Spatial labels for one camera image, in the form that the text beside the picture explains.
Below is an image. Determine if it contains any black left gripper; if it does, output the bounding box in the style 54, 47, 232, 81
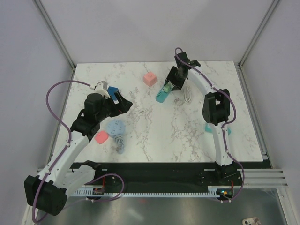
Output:
96, 91, 132, 122

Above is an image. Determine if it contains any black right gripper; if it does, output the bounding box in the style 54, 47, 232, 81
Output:
164, 66, 186, 91

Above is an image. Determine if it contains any green cube plug adapter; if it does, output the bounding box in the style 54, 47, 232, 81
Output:
163, 85, 172, 93

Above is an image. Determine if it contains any teal power strip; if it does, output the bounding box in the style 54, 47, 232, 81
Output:
155, 87, 171, 103

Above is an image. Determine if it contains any pink plug adapter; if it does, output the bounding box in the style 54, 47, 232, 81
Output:
94, 131, 109, 144

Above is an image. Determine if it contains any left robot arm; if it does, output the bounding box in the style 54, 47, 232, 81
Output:
24, 92, 133, 216

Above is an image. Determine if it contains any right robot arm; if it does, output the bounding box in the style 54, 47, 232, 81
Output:
164, 48, 233, 166

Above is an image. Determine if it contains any blue cube socket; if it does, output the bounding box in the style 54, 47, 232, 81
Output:
107, 86, 119, 103

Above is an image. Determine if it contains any light blue round socket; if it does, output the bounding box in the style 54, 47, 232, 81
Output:
105, 120, 126, 137

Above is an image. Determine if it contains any pink cube socket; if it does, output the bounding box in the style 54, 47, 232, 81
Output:
143, 72, 158, 87

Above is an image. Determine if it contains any teal wedge-shaped socket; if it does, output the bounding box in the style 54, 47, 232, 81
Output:
205, 124, 232, 135

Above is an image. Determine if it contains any white coiled power cable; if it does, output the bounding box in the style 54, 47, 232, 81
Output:
173, 85, 194, 105

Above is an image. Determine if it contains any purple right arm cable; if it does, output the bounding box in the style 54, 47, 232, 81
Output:
174, 47, 246, 203

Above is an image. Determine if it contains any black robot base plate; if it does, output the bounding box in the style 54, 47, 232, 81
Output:
93, 162, 242, 191

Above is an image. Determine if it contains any white slotted cable duct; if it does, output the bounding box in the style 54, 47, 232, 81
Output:
70, 186, 220, 198

